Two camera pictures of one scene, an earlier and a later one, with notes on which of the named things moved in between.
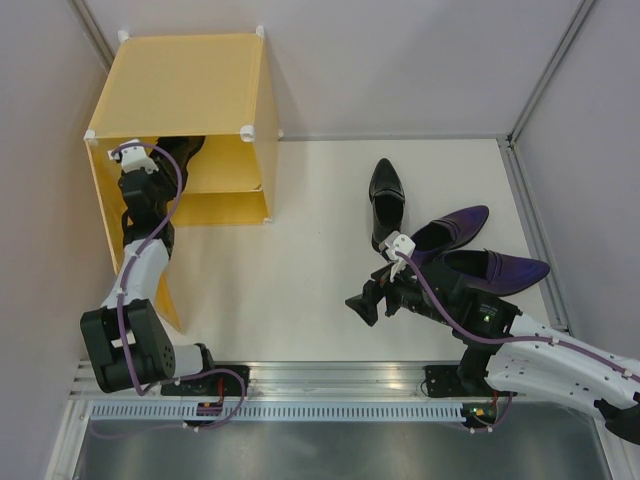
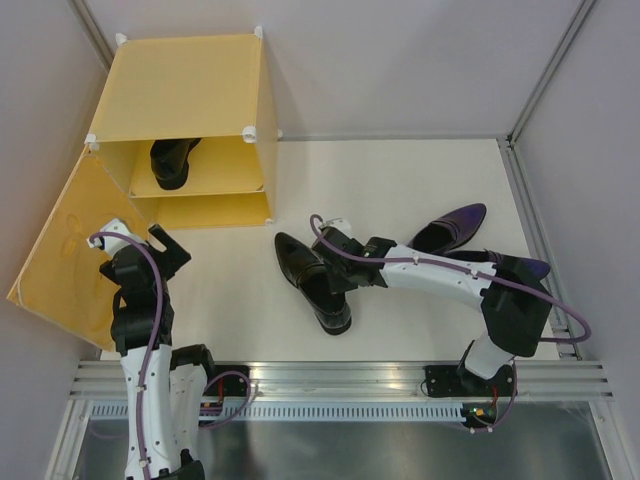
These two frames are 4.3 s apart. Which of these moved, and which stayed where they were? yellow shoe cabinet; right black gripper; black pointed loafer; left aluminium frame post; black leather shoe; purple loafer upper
Moved: black pointed loafer; right black gripper
Stayed: black leather shoe; purple loafer upper; yellow shoe cabinet; left aluminium frame post
